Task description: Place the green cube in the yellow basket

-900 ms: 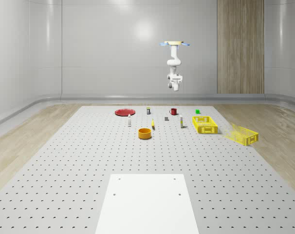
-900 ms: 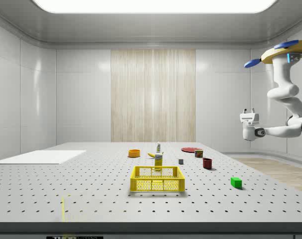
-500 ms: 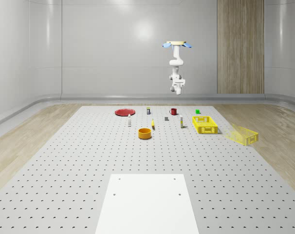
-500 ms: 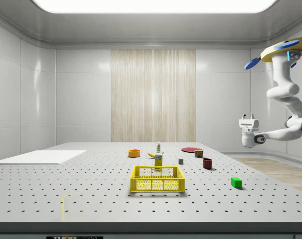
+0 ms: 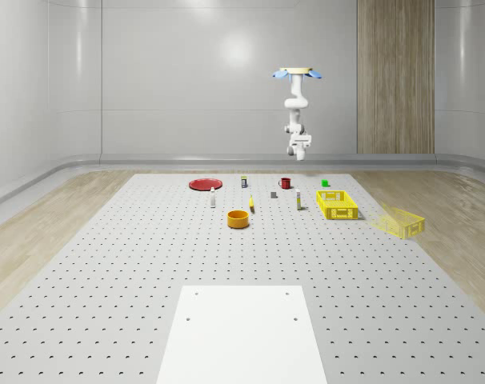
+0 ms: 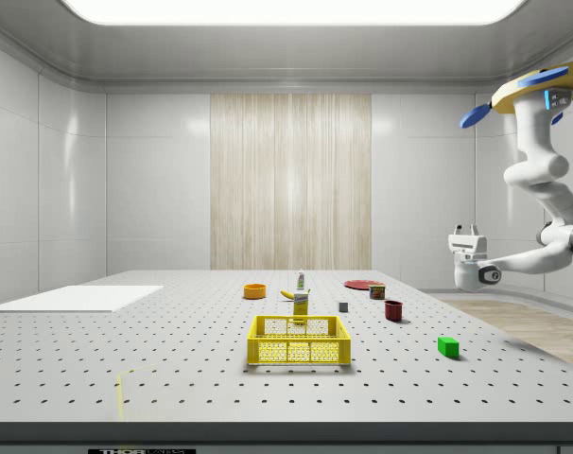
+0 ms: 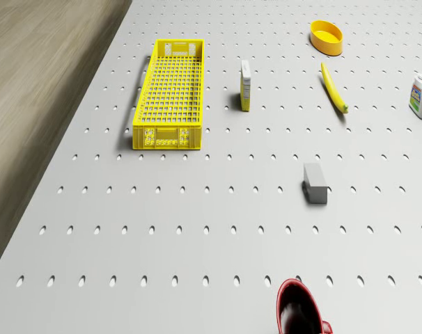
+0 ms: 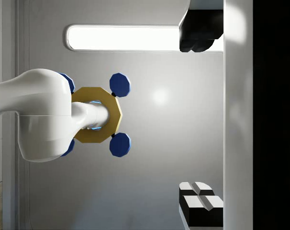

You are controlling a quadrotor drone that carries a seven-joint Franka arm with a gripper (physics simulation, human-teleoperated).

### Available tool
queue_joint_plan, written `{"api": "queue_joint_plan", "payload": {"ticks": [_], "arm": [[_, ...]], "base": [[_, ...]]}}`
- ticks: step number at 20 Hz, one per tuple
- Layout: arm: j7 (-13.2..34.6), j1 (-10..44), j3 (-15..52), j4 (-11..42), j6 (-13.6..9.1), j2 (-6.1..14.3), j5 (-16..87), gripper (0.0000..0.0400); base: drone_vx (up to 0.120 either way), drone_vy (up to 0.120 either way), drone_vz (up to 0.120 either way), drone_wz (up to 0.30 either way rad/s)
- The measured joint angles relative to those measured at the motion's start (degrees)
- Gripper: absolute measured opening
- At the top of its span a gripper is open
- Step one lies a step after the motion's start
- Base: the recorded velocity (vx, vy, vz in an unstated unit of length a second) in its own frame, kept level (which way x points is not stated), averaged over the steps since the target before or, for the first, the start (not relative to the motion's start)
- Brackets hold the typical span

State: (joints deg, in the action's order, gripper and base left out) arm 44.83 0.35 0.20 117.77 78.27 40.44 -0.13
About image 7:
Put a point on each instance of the red mug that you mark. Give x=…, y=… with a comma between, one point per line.
x=298, y=313

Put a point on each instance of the banana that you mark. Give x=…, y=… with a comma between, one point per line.
x=331, y=87

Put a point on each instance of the yellow basket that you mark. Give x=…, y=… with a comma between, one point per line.
x=169, y=140

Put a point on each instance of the grey cube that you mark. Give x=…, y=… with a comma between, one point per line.
x=315, y=181

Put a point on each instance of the small white bottle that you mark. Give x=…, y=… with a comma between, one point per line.
x=420, y=101

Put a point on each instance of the yellow and white carton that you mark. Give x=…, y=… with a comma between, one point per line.
x=245, y=87

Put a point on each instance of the yellow bowl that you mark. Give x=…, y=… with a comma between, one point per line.
x=331, y=47

